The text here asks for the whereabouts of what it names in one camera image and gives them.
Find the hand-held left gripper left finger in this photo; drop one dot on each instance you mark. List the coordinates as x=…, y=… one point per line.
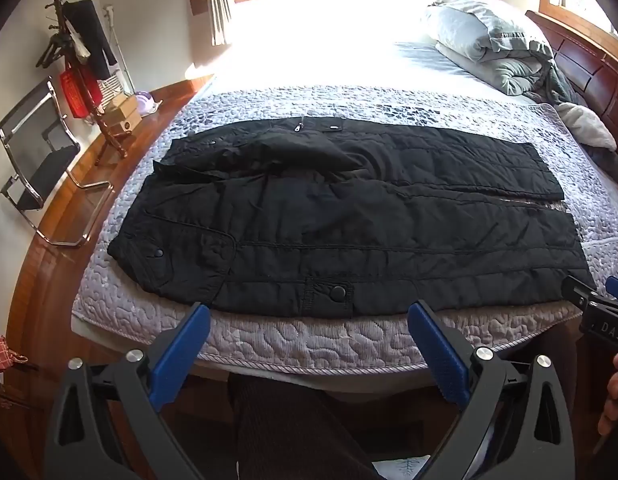
x=181, y=355

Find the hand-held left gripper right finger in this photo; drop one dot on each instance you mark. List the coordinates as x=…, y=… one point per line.
x=436, y=350

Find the black quilted jacket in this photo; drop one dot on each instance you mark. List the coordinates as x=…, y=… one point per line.
x=339, y=220

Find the person's right hand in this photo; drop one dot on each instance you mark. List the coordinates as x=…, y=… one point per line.
x=614, y=395

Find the lilac quilted bedspread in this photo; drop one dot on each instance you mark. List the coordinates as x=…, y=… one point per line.
x=289, y=340

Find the white fleece cloth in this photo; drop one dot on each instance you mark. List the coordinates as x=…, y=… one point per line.
x=586, y=125

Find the red checkered cloth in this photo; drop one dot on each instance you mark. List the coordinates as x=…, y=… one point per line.
x=1, y=355

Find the dark grey blanket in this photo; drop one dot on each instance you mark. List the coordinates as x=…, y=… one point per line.
x=559, y=85

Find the wooden bed headboard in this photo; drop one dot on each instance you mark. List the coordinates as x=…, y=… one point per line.
x=589, y=65

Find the wooden coat rack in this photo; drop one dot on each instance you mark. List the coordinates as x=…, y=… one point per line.
x=108, y=132

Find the cardboard box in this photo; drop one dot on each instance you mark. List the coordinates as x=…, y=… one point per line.
x=126, y=125
x=120, y=106

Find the purple plastic item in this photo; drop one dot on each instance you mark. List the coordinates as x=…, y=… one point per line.
x=146, y=101

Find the folded grey duvet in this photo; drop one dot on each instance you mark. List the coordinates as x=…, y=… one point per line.
x=489, y=35

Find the white slatted rack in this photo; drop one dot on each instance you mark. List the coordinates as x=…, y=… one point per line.
x=110, y=89

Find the red bag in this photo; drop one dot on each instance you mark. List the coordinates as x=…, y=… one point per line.
x=79, y=92

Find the white bed sheet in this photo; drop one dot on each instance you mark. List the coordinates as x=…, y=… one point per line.
x=339, y=45

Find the black clothes hangers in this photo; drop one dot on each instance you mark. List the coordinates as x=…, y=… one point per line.
x=54, y=52

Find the black hanging garment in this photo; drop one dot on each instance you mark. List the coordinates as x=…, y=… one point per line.
x=91, y=35

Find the white pole stand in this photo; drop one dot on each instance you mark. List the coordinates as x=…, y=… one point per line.
x=109, y=12

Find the pale curtain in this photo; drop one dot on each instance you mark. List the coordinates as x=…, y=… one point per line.
x=216, y=5

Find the chrome frame mesh chair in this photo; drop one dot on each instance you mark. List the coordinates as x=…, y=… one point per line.
x=46, y=170

